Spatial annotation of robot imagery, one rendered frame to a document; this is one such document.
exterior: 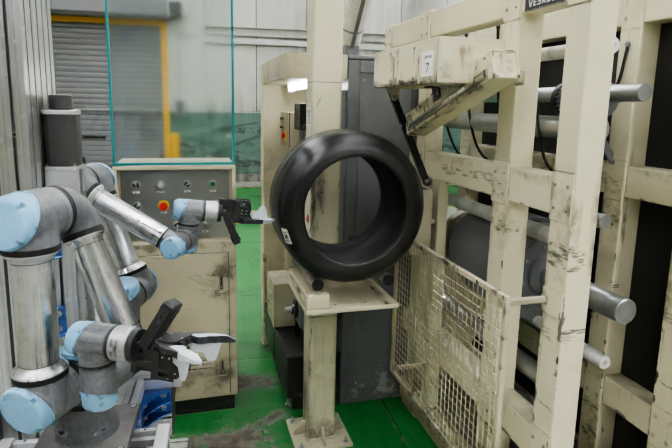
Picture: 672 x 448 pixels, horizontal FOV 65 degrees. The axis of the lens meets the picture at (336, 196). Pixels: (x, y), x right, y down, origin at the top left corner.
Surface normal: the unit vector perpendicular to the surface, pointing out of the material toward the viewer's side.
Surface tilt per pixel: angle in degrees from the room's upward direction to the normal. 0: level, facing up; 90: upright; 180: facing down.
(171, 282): 90
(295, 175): 69
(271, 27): 90
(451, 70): 90
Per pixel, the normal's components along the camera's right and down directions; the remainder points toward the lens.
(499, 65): 0.26, -0.15
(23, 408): -0.25, 0.29
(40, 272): 0.73, 0.13
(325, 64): 0.27, 0.16
